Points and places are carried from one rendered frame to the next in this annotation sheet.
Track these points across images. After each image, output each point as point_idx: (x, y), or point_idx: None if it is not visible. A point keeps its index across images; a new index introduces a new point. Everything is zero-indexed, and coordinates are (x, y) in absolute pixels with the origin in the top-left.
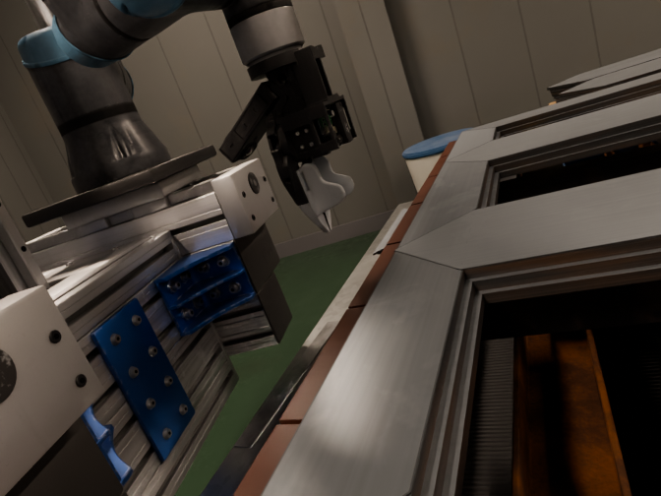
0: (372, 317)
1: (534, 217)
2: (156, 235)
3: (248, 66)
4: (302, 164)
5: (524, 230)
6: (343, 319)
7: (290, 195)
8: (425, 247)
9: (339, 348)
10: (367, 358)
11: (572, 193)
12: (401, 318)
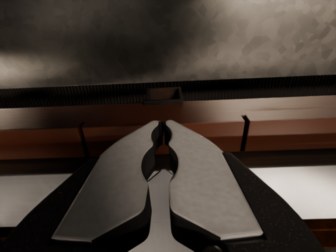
0: (21, 185)
1: (180, 251)
2: None
3: None
4: (211, 237)
5: (155, 248)
6: (57, 131)
7: (65, 181)
8: (155, 195)
9: (12, 145)
10: None
11: None
12: (24, 203)
